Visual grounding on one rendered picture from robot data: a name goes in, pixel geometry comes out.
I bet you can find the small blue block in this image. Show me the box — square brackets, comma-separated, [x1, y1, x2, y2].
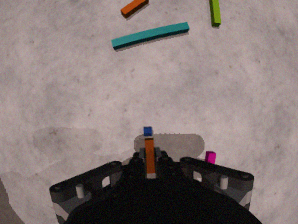
[143, 127, 152, 136]

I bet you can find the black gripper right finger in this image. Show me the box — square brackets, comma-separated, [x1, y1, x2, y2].
[154, 147, 254, 210]

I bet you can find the orange rod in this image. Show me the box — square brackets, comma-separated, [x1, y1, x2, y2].
[121, 0, 149, 19]
[145, 138, 155, 174]

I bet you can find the lime green rod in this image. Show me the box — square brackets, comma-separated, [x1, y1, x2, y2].
[209, 0, 221, 27]

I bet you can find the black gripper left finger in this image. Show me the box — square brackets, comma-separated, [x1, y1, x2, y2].
[49, 148, 147, 224]

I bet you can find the small magenta block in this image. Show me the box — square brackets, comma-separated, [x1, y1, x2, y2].
[205, 151, 216, 164]

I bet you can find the turquoise rod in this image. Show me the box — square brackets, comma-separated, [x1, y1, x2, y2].
[111, 22, 190, 50]

